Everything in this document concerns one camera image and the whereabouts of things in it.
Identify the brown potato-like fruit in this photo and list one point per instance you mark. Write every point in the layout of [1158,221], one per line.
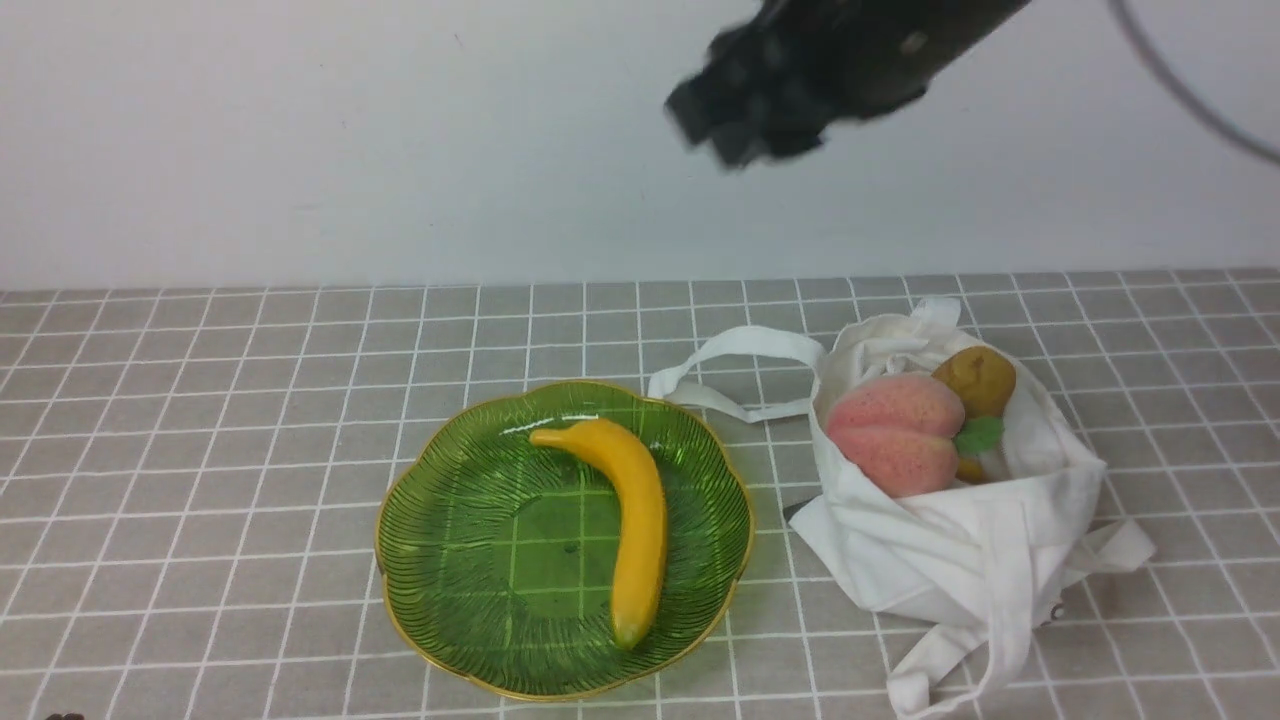
[982,378]

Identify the white cloth tote bag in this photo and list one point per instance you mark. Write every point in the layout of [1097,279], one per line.
[985,565]

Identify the pink peach with leaf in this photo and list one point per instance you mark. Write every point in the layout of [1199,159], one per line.
[900,430]

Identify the yellow banana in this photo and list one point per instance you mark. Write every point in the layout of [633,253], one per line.
[642,553]

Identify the green glass plate gold rim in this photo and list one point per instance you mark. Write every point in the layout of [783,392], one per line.
[497,556]

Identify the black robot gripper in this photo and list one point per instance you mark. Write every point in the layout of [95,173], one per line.
[771,86]

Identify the checkered grey tablecloth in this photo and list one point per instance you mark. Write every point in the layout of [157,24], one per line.
[191,479]

